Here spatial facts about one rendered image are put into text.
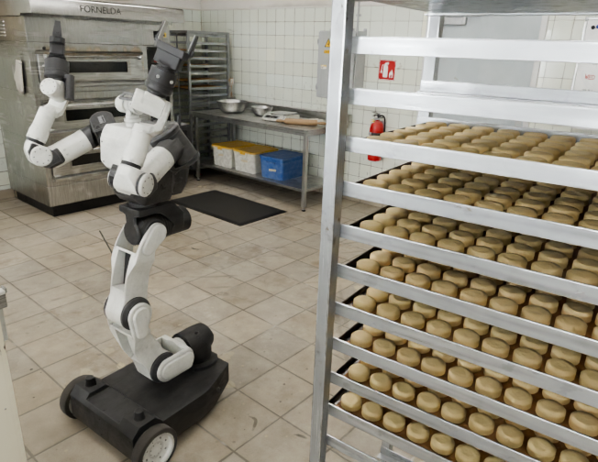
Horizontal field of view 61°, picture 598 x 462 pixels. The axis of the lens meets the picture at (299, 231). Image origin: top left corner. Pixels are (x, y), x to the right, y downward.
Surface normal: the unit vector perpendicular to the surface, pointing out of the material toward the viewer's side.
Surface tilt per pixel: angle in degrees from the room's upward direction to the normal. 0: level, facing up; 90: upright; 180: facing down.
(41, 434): 0
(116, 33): 90
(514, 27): 90
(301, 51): 90
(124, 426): 45
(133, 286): 90
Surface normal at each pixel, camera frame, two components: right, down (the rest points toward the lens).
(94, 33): 0.76, 0.25
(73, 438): 0.04, -0.94
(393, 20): -0.65, 0.24
